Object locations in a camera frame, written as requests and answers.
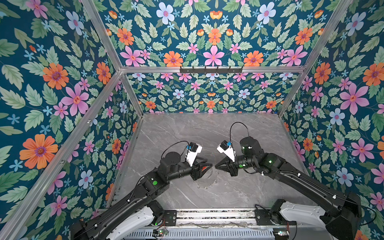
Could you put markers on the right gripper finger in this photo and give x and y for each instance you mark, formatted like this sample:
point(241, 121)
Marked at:
point(225, 168)
point(223, 163)

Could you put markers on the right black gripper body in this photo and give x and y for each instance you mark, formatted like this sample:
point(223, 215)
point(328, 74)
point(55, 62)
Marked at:
point(234, 166)

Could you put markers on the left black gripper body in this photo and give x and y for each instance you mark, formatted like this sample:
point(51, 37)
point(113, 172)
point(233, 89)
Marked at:
point(195, 171)

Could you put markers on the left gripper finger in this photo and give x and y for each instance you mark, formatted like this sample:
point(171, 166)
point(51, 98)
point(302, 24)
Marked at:
point(207, 172)
point(200, 160)

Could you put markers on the large keyring with red grip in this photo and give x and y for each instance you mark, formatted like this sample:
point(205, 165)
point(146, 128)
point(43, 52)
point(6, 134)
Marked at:
point(208, 180)

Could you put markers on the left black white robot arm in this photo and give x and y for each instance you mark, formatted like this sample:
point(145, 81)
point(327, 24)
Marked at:
point(139, 208)

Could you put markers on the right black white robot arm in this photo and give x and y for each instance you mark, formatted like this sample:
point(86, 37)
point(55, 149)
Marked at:
point(338, 213)

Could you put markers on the left small circuit board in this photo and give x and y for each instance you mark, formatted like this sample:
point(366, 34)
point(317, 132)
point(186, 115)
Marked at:
point(160, 233)

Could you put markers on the small circuit board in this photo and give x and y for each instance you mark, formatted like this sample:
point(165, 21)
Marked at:
point(160, 233)
point(281, 234)

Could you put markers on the right small circuit board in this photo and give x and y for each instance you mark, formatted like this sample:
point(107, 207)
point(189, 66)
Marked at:
point(281, 234)

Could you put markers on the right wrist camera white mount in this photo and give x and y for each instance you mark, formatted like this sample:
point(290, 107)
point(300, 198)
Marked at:
point(226, 148)

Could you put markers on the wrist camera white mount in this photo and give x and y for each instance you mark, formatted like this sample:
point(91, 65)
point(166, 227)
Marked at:
point(226, 148)
point(193, 150)

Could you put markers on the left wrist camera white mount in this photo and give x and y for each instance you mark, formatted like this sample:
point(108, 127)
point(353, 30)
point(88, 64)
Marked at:
point(193, 150)

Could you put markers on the aluminium front rail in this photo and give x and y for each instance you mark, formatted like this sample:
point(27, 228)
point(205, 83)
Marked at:
point(224, 217)

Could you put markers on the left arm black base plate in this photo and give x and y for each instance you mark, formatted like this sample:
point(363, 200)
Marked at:
point(167, 218)

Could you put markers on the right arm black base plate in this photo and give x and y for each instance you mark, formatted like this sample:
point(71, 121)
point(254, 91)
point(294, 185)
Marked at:
point(263, 218)

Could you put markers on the white slotted cable duct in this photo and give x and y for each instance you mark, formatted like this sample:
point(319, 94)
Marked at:
point(204, 234)

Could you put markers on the black hook rail on frame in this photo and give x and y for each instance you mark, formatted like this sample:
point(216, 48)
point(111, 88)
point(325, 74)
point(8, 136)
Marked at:
point(211, 70)

